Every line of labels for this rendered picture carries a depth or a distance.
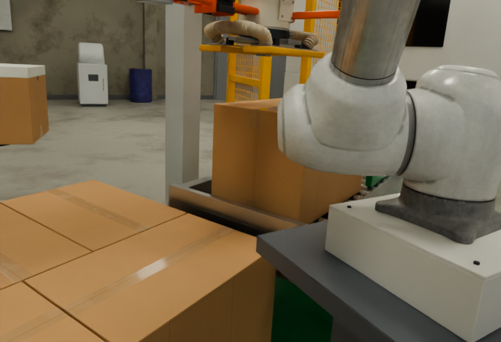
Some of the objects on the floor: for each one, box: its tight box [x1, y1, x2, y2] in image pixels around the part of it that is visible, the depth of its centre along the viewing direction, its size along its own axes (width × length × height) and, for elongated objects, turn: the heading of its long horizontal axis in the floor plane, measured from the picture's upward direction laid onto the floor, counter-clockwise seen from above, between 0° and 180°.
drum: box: [129, 68, 152, 103], centre depth 947 cm, size 54×56×81 cm
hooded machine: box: [76, 42, 108, 107], centre depth 828 cm, size 74×60×132 cm
